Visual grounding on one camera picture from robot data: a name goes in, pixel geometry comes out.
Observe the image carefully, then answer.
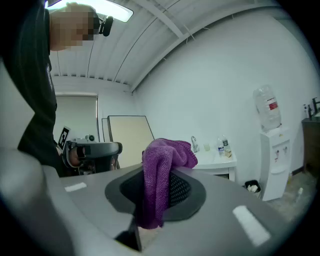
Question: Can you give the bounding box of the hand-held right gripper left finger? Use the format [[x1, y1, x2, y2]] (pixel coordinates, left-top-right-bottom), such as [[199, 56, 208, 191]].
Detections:
[[42, 163, 145, 242]]

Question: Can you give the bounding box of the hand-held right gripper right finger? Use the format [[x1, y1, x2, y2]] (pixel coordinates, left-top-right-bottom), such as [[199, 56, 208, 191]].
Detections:
[[141, 166, 297, 256]]

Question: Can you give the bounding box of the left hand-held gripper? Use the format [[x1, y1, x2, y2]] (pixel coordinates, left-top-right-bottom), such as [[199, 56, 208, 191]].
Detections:
[[56, 126, 124, 176]]

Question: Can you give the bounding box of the purple cloth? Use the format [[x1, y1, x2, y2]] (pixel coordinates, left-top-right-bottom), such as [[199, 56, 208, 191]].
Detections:
[[141, 137, 199, 230]]

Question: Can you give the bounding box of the person's left hand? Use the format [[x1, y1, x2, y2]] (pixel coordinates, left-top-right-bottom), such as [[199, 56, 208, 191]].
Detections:
[[70, 147, 86, 167]]

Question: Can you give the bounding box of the white framed board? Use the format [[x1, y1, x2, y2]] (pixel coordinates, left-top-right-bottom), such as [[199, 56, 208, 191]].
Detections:
[[101, 117, 111, 143]]

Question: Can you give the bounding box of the black trash bin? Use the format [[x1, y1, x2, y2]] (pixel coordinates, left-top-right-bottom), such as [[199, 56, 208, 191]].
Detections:
[[243, 179, 262, 200]]

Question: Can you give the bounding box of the white cabinet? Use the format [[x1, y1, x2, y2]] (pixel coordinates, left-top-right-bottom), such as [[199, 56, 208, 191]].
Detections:
[[191, 149, 238, 183]]

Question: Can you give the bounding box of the water bottle blue label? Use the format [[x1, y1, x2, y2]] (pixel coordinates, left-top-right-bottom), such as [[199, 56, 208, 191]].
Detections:
[[216, 137, 226, 159]]

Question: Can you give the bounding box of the chrome faucet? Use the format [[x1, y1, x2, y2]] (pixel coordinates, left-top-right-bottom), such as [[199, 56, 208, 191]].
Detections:
[[190, 135, 201, 154]]

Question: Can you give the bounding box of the white water dispenser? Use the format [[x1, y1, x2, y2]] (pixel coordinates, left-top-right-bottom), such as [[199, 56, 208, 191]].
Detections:
[[259, 125, 293, 202]]

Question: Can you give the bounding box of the person's black shirt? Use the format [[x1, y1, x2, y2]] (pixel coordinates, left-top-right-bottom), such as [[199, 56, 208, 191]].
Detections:
[[1, 0, 64, 178]]

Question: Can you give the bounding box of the person's head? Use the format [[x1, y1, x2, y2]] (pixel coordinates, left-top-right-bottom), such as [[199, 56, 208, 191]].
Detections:
[[49, 1, 101, 52]]

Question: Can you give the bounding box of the dark wooden cabinet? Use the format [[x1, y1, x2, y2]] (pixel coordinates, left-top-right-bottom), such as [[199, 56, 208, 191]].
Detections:
[[300, 116, 320, 179]]

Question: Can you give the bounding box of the clear water jug red label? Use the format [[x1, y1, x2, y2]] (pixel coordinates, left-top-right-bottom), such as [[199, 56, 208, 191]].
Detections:
[[252, 84, 283, 134]]

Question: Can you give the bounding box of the ceiling light panel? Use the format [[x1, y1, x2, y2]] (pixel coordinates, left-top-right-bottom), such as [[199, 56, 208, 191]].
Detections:
[[46, 0, 134, 23]]

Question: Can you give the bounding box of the beige board black frame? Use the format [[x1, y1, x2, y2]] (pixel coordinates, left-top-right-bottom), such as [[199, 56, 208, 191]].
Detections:
[[107, 115, 156, 169]]

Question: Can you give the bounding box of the black head-mounted camera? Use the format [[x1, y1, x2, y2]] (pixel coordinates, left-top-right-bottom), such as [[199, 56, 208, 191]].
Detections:
[[98, 15, 115, 38]]

